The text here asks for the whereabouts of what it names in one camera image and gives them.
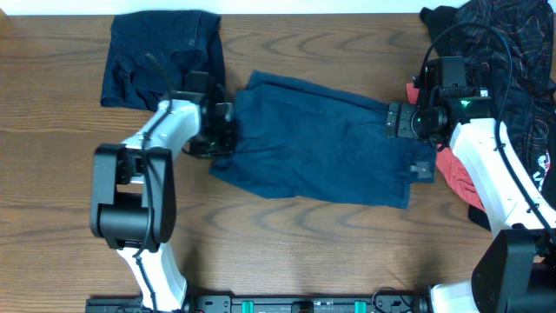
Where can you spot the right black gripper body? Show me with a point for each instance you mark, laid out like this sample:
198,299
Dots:
405,125

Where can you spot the navy blue shorts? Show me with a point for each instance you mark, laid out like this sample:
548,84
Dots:
297,138

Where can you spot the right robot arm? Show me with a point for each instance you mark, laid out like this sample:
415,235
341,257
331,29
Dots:
517,272

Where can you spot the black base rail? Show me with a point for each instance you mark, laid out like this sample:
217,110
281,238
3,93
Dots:
388,302

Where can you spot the black patterned garment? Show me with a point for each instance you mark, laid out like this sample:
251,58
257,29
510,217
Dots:
510,43

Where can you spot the red orange garment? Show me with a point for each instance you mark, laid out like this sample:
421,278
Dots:
457,178

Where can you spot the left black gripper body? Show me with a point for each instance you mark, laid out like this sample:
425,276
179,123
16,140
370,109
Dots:
214,143

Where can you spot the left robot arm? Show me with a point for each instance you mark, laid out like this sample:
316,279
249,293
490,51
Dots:
133,203

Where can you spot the folded dark navy garment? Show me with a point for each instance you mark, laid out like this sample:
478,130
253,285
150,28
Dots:
153,51

